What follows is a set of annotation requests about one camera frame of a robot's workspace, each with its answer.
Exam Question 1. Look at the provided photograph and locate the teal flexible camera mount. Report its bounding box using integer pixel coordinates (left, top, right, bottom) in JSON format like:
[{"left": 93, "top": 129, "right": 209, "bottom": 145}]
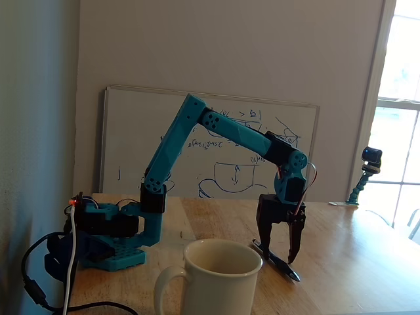
[{"left": 346, "top": 165, "right": 381, "bottom": 207}]

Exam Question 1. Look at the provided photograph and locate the small black action camera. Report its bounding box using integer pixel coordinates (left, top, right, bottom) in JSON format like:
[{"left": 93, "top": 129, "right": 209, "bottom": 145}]
[{"left": 361, "top": 147, "right": 383, "bottom": 170}]

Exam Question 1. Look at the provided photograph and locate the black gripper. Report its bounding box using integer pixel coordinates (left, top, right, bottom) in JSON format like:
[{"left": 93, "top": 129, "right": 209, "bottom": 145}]
[{"left": 256, "top": 193, "right": 308, "bottom": 265}]

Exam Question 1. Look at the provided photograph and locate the cream ceramic mug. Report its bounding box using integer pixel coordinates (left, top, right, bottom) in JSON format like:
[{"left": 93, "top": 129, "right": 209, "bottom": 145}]
[{"left": 153, "top": 238, "right": 264, "bottom": 315}]

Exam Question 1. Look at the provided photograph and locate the white window frame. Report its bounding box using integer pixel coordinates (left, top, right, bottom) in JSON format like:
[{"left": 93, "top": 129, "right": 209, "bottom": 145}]
[{"left": 346, "top": 0, "right": 420, "bottom": 227}]

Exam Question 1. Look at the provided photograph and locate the white usb cable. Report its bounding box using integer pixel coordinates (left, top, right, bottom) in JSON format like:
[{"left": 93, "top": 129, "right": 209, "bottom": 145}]
[{"left": 61, "top": 203, "right": 78, "bottom": 315}]

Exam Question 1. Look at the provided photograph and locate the black power cable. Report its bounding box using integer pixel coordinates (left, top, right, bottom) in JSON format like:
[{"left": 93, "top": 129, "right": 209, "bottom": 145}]
[{"left": 20, "top": 231, "right": 139, "bottom": 315}]

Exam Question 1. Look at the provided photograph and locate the teal robot arm with base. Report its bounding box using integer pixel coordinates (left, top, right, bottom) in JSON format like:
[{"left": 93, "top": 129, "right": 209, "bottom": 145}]
[{"left": 64, "top": 93, "right": 311, "bottom": 273}]

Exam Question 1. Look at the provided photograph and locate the dark blue table clamp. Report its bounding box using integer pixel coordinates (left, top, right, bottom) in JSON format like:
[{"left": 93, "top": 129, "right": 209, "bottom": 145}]
[{"left": 43, "top": 231, "right": 115, "bottom": 280}]

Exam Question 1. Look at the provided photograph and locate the white chair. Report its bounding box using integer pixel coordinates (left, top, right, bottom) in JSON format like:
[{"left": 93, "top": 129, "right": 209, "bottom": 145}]
[{"left": 405, "top": 208, "right": 420, "bottom": 242}]

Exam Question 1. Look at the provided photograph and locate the dark blue ballpoint pen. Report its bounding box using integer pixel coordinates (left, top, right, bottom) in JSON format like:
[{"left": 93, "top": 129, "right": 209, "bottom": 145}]
[{"left": 251, "top": 238, "right": 301, "bottom": 283}]

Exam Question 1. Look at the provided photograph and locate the red white servo wire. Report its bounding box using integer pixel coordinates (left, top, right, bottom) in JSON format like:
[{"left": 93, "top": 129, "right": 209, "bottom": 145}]
[{"left": 274, "top": 161, "right": 319, "bottom": 218}]

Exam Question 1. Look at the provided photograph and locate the whiteboard with blue writing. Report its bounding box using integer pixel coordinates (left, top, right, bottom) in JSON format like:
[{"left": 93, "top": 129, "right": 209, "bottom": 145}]
[{"left": 99, "top": 85, "right": 321, "bottom": 201}]

